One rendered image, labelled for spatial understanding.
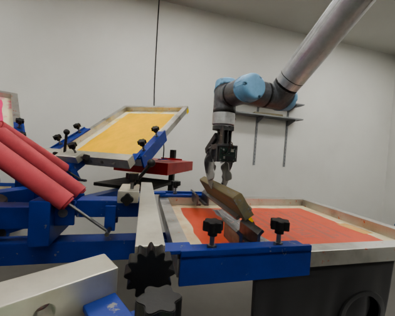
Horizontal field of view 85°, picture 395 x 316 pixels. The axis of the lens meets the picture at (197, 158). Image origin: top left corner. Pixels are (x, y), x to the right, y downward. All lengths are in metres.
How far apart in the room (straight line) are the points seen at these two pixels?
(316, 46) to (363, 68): 3.85
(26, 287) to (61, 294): 0.04
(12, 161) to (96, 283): 0.44
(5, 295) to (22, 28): 3.03
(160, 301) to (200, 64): 2.86
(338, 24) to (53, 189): 0.79
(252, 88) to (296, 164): 2.91
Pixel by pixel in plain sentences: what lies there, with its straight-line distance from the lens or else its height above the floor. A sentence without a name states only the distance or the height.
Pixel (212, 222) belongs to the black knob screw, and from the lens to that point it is 0.46.
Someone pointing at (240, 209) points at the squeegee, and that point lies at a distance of 0.60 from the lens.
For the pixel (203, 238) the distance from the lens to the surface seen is 0.66.
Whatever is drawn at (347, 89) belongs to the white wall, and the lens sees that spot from 4.18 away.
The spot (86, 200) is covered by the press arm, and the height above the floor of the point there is 1.04.
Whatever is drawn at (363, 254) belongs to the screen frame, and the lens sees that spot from 0.72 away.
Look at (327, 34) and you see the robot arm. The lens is 0.65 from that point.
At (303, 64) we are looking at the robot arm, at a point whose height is 1.45.
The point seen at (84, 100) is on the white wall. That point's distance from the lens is 2.83.
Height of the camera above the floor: 1.20
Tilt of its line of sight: 2 degrees down
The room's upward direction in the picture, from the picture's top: 4 degrees clockwise
